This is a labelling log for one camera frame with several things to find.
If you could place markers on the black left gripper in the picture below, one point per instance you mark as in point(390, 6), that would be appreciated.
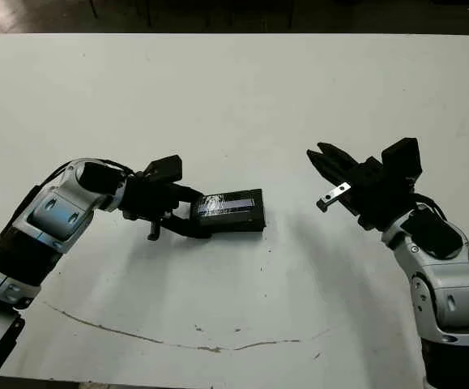
point(145, 198)

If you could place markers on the black box lid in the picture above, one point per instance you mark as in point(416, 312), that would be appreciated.
point(230, 204)

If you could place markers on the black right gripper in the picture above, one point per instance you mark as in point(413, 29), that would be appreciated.
point(373, 194)

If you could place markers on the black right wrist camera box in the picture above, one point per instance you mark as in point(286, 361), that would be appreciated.
point(402, 156)

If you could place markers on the black box base white insert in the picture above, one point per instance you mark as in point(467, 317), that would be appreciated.
point(242, 235)

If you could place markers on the thin dark chair leg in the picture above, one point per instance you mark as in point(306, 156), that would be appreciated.
point(94, 8)

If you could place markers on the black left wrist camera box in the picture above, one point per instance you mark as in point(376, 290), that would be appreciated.
point(164, 168)

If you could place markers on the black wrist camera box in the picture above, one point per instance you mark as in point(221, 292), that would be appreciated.
point(402, 156)
point(164, 168)

